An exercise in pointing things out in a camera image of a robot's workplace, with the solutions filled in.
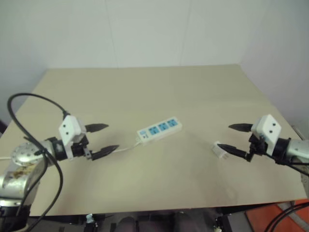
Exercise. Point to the white plug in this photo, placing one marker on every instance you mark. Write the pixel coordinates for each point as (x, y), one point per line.
(217, 151)

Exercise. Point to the dark rounded shape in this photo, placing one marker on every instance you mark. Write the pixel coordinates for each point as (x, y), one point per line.
(126, 224)

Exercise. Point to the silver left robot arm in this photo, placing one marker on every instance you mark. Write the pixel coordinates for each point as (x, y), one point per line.
(17, 174)

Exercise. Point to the silver table clamp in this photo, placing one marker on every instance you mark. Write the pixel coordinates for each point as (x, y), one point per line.
(89, 218)

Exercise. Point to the orange floor object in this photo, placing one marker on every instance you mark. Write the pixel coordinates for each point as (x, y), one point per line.
(260, 217)

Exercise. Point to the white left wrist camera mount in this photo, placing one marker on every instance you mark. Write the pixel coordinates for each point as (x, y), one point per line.
(70, 128)

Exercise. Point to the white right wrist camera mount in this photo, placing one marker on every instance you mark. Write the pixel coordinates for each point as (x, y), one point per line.
(269, 130)

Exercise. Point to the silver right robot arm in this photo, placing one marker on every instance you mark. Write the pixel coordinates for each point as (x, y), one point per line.
(298, 149)

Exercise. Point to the white blue power strip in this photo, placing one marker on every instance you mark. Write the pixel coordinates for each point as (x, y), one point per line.
(159, 129)

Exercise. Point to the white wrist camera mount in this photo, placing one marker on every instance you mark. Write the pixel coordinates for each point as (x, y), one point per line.
(70, 128)
(269, 130)

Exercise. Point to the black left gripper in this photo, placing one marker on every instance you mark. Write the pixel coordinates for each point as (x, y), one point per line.
(79, 149)

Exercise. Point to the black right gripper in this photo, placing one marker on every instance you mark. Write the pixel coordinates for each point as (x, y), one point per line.
(256, 145)

